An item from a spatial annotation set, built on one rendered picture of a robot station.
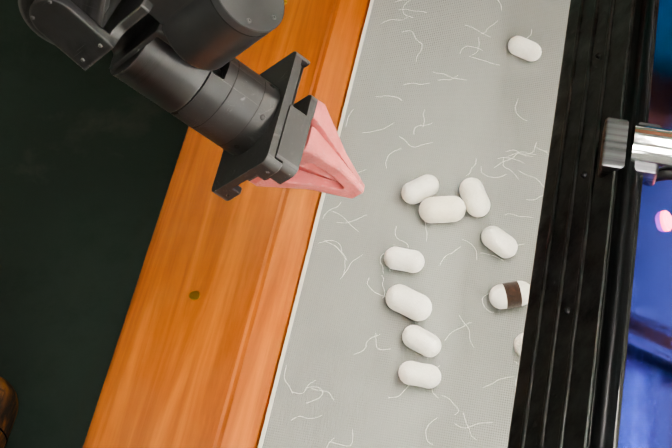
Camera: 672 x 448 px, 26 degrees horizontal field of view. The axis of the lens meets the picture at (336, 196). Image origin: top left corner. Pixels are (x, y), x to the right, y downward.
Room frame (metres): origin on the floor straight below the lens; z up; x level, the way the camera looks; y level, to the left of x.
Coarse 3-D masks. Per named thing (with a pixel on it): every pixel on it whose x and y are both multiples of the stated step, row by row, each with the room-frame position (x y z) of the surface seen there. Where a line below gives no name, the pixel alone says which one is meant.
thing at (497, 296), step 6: (522, 282) 0.61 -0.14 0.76; (492, 288) 0.61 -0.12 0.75; (498, 288) 0.60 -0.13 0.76; (522, 288) 0.60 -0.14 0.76; (528, 288) 0.60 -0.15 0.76; (492, 294) 0.60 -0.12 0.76; (498, 294) 0.60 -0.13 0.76; (504, 294) 0.60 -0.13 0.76; (522, 294) 0.60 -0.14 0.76; (528, 294) 0.60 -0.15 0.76; (492, 300) 0.60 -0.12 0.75; (498, 300) 0.59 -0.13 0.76; (504, 300) 0.59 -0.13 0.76; (522, 300) 0.60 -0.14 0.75; (498, 306) 0.59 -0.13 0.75; (504, 306) 0.59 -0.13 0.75
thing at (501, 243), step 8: (488, 232) 0.66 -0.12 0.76; (496, 232) 0.66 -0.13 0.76; (504, 232) 0.66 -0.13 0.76; (488, 240) 0.65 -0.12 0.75; (496, 240) 0.65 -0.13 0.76; (504, 240) 0.65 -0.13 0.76; (512, 240) 0.65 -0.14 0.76; (496, 248) 0.65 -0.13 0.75; (504, 248) 0.64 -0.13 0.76; (512, 248) 0.64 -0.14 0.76; (504, 256) 0.64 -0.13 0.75
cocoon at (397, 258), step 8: (392, 248) 0.64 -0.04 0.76; (400, 248) 0.64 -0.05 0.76; (384, 256) 0.64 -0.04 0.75; (392, 256) 0.63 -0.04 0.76; (400, 256) 0.63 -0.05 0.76; (408, 256) 0.63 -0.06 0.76; (416, 256) 0.63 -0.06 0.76; (392, 264) 0.63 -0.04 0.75; (400, 264) 0.63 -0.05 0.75; (408, 264) 0.63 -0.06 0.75; (416, 264) 0.63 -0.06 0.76
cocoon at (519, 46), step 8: (512, 40) 0.86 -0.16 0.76; (520, 40) 0.86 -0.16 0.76; (528, 40) 0.86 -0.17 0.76; (512, 48) 0.86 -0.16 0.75; (520, 48) 0.86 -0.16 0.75; (528, 48) 0.85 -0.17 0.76; (536, 48) 0.85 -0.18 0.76; (520, 56) 0.85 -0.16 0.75; (528, 56) 0.85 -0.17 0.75; (536, 56) 0.85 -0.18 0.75
